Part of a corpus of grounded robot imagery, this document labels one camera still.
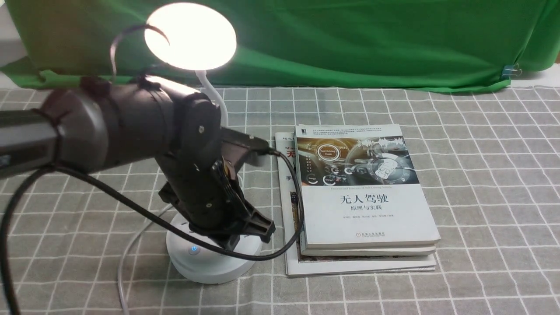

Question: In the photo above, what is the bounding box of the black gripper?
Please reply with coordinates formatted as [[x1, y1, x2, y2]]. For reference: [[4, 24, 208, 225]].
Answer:
[[157, 131, 276, 251]]

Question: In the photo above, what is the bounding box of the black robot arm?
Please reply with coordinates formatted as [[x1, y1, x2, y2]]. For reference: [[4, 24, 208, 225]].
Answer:
[[0, 76, 275, 250]]

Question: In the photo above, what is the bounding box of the white desk lamp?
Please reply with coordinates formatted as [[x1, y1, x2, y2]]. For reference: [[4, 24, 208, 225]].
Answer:
[[144, 2, 264, 284]]

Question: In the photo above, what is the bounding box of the bottom magazine in stack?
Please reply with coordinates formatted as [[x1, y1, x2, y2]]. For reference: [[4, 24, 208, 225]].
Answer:
[[275, 130, 436, 277]]

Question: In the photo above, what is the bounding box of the white autonomous driving book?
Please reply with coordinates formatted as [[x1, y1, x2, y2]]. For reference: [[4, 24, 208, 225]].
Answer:
[[294, 124, 441, 250]]

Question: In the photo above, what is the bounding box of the grey checked tablecloth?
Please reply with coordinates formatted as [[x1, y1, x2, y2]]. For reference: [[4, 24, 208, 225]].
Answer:
[[10, 87, 560, 315]]

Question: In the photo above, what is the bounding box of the green backdrop cloth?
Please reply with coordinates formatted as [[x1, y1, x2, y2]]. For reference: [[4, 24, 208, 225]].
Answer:
[[1, 0, 560, 92]]

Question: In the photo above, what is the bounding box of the blue binder clip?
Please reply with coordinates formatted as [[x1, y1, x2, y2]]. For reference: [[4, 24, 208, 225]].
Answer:
[[501, 63, 523, 80]]

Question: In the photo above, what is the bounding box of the black camera cable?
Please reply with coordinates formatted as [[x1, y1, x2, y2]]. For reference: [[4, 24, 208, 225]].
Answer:
[[0, 148, 305, 315]]

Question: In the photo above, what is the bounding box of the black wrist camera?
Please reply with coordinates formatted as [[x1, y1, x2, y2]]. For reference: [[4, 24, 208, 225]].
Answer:
[[220, 127, 271, 173]]

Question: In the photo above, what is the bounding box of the white lamp power cord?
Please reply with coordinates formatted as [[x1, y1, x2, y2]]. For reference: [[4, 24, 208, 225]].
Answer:
[[117, 203, 174, 315]]

